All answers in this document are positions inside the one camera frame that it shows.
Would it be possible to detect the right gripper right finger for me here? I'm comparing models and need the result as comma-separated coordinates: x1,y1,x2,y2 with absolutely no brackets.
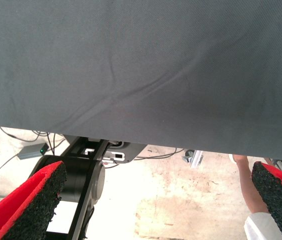
251,161,282,240

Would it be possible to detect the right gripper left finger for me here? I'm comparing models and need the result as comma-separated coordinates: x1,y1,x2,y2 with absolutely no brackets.
0,161,68,240

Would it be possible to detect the person bare lower leg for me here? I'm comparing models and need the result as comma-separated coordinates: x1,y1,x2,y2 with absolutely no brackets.
232,154,269,215

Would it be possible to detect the grey adapter box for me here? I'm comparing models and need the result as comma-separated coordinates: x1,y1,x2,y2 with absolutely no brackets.
17,143,50,160

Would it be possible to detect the aluminium extrusion profile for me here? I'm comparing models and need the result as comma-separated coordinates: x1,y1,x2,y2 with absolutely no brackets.
189,149,204,169

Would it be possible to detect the grey caster wheel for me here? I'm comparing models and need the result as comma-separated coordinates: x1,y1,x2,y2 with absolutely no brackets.
182,149,194,163

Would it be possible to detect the dark grey table cloth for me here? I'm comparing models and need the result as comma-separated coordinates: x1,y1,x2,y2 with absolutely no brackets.
0,0,282,162

